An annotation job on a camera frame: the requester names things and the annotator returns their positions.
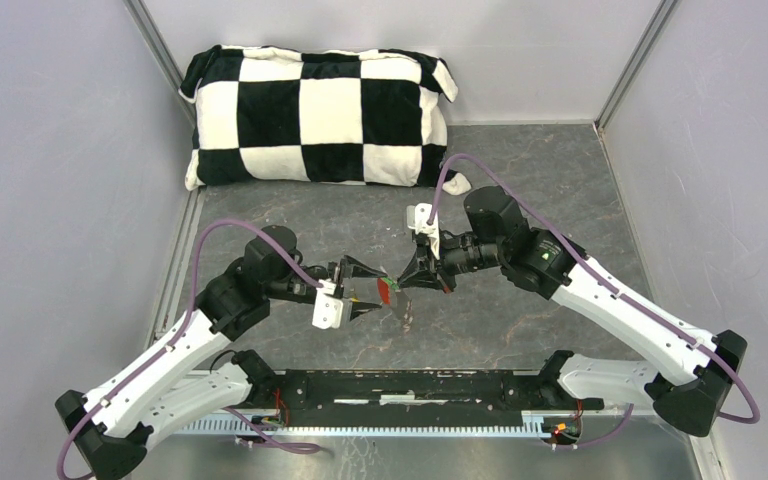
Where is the right aluminium frame rail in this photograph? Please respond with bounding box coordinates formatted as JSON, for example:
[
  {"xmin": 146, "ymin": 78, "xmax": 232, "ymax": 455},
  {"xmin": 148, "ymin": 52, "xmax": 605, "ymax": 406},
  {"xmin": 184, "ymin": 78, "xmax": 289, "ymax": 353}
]
[{"xmin": 593, "ymin": 0, "xmax": 680, "ymax": 135}]

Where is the white slotted cable duct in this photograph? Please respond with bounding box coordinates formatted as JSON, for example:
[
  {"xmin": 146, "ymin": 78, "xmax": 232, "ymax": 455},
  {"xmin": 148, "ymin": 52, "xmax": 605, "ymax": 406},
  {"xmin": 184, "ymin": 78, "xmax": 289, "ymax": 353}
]
[{"xmin": 177, "ymin": 412, "xmax": 550, "ymax": 439}]

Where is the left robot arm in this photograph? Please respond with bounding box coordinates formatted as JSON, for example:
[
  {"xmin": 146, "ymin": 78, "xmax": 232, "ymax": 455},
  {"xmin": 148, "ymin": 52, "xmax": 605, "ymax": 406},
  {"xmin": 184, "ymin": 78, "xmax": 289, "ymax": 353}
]
[{"xmin": 55, "ymin": 221, "xmax": 386, "ymax": 479}]

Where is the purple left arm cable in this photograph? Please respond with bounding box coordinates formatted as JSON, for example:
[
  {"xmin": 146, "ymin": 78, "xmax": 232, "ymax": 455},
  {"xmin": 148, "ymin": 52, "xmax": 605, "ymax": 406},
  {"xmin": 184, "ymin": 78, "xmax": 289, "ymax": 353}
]
[{"xmin": 56, "ymin": 218, "xmax": 326, "ymax": 480}]

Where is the aluminium frame rail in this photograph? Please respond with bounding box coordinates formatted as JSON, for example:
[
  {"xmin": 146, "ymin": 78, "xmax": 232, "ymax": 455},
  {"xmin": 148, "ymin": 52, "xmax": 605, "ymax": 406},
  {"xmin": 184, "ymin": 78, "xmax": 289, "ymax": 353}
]
[
  {"xmin": 124, "ymin": 0, "xmax": 196, "ymax": 126},
  {"xmin": 593, "ymin": 0, "xmax": 680, "ymax": 135}
]

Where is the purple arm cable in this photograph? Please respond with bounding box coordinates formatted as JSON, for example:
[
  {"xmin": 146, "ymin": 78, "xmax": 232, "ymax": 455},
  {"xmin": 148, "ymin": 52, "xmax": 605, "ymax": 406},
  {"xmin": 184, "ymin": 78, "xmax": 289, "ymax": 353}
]
[
  {"xmin": 426, "ymin": 153, "xmax": 762, "ymax": 425},
  {"xmin": 56, "ymin": 218, "xmax": 326, "ymax": 480}
]

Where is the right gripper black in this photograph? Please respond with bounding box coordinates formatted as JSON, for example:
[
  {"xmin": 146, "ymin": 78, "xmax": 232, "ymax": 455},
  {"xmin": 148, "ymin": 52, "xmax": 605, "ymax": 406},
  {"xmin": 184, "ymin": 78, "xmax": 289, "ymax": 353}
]
[{"xmin": 397, "ymin": 228, "xmax": 506, "ymax": 294}]

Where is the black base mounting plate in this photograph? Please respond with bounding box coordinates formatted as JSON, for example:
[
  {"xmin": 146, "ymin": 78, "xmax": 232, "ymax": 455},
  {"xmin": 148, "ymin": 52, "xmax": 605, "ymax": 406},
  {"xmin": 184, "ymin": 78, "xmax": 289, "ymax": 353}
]
[{"xmin": 230, "ymin": 350, "xmax": 605, "ymax": 428}]

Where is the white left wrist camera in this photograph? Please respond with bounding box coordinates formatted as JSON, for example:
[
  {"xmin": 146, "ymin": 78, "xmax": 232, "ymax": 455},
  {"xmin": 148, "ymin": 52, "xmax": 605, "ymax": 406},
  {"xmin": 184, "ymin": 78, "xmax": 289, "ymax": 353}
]
[{"xmin": 311, "ymin": 280, "xmax": 352, "ymax": 330}]

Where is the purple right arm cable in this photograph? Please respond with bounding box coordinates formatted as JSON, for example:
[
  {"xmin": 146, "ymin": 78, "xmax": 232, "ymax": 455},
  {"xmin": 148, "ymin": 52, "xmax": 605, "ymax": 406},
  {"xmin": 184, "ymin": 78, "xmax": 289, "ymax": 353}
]
[{"xmin": 426, "ymin": 153, "xmax": 762, "ymax": 425}]

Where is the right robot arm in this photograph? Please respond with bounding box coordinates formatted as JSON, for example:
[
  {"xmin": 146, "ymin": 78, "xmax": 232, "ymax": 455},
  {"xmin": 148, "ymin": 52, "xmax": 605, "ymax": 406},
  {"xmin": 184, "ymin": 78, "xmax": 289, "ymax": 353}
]
[{"xmin": 398, "ymin": 186, "xmax": 748, "ymax": 437}]

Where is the black white checkered pillow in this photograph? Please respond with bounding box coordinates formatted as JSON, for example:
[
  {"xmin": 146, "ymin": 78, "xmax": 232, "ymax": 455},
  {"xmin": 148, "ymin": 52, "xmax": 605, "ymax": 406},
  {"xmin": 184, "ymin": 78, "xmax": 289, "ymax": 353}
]
[{"xmin": 179, "ymin": 45, "xmax": 471, "ymax": 195}]

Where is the left aluminium frame rail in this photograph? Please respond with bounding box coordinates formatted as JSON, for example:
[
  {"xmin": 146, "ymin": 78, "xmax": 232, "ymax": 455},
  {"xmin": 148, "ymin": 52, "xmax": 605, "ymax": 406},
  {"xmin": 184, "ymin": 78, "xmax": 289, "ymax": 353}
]
[{"xmin": 124, "ymin": 0, "xmax": 196, "ymax": 126}]

